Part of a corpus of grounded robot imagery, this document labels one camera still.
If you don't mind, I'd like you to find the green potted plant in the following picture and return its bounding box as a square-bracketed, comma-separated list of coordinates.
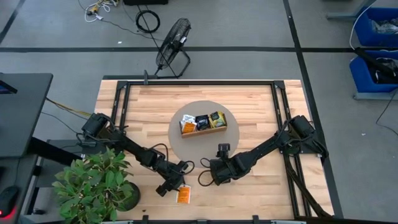
[51, 146, 135, 224]

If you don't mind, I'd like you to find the yellow floor cable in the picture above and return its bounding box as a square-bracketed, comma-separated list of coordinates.
[45, 97, 94, 118]

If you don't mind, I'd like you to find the black table rail frame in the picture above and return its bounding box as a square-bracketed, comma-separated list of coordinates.
[81, 75, 345, 224]

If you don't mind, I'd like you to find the black desk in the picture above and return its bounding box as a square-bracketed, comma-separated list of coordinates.
[0, 72, 54, 158]

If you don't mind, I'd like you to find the black box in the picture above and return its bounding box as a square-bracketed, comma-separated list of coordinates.
[123, 0, 169, 6]

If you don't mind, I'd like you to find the dark blackcurrant tea packet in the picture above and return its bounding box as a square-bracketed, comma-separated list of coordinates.
[195, 114, 211, 131]

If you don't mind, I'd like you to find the coiled black floor cable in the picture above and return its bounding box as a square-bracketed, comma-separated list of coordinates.
[135, 4, 162, 34]

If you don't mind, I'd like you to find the round grey table mat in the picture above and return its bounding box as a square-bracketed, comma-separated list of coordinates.
[167, 100, 240, 169]

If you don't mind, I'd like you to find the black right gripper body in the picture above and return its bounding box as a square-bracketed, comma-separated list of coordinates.
[210, 156, 243, 187]

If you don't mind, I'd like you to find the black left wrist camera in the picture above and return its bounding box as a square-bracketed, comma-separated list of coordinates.
[155, 182, 172, 197]

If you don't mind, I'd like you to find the white cable bundle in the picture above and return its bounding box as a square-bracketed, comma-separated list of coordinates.
[83, 0, 119, 23]

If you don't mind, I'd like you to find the blue storage bin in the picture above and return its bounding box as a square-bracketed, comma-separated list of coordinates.
[354, 6, 398, 48]
[349, 50, 398, 94]

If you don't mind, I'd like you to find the thin black floor cable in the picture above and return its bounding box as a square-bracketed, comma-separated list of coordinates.
[40, 111, 80, 135]

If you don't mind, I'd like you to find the black floor fan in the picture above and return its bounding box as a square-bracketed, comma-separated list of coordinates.
[154, 17, 192, 79]

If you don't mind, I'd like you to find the dark laptop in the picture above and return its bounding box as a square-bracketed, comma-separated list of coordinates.
[0, 79, 19, 95]

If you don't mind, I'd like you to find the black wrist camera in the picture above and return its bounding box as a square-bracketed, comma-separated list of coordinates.
[216, 142, 231, 159]
[155, 182, 172, 197]

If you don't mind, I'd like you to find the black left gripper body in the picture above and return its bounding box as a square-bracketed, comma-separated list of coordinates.
[160, 161, 190, 188]

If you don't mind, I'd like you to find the black computer mouse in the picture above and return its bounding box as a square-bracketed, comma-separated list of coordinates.
[0, 185, 20, 219]

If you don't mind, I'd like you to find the grey desk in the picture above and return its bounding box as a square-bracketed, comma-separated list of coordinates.
[0, 154, 40, 224]

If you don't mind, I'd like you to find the black desk foot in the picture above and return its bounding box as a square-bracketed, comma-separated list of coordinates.
[29, 136, 85, 167]

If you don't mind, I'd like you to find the grey desk leg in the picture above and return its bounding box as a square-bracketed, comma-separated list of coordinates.
[326, 0, 379, 22]

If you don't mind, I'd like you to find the black plant pot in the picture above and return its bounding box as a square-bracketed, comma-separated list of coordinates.
[118, 182, 141, 212]

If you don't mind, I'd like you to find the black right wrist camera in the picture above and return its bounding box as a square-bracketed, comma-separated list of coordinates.
[216, 142, 231, 159]

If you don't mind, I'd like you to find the wooden tea organizer box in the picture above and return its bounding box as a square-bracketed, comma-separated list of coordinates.
[178, 111, 228, 139]

